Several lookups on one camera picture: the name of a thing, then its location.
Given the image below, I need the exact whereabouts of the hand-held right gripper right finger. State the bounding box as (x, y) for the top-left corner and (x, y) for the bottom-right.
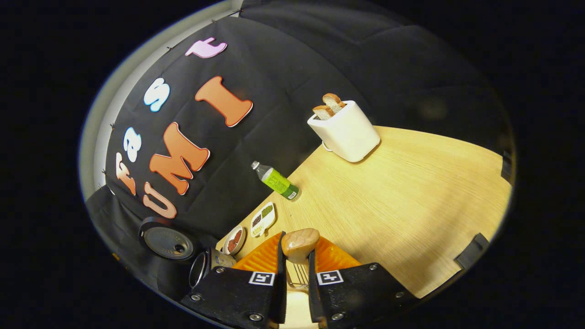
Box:
(308, 236), (420, 329)

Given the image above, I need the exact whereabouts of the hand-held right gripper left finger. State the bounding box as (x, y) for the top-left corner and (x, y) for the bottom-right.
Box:
(181, 231), (287, 329)

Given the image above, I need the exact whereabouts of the cream chopstick holder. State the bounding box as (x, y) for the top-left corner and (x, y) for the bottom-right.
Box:
(286, 264), (317, 329)

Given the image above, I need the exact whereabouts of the wooden spoon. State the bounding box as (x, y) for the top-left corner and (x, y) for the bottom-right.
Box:
(281, 228), (320, 266)

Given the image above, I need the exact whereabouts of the dark grey rice cooker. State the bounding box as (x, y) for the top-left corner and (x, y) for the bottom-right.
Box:
(138, 216), (237, 289)

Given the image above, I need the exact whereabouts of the small round white plate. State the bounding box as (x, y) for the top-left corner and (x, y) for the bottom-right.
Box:
(223, 225), (247, 255)

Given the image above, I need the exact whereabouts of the white divided dish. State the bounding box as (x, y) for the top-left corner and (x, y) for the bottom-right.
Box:
(250, 202), (277, 238)

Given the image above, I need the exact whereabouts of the green label plastic bottle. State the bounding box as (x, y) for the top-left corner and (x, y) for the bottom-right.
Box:
(250, 160), (301, 202)

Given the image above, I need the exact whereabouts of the white toaster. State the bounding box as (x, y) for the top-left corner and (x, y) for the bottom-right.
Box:
(307, 100), (381, 164)

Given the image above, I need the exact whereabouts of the black backdrop cloth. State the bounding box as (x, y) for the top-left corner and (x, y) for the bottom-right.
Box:
(85, 0), (517, 302)

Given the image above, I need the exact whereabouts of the black table edge bracket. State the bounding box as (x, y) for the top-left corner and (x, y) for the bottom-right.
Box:
(455, 233), (489, 269)
(500, 151), (513, 184)

